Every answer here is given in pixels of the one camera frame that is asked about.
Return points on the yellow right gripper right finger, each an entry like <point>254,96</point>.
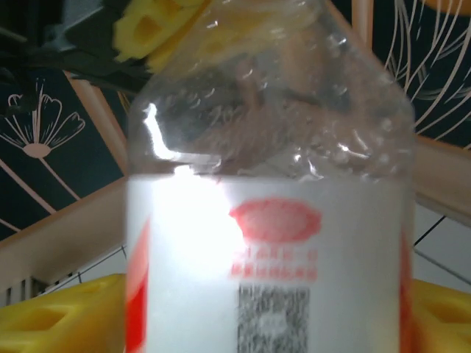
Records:
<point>445,320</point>

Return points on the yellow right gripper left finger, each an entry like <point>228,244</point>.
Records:
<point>55,320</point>

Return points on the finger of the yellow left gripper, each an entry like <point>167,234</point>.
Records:
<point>239,33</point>
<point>147,25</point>

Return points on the clear bottle red white label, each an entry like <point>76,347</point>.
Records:
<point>272,239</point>

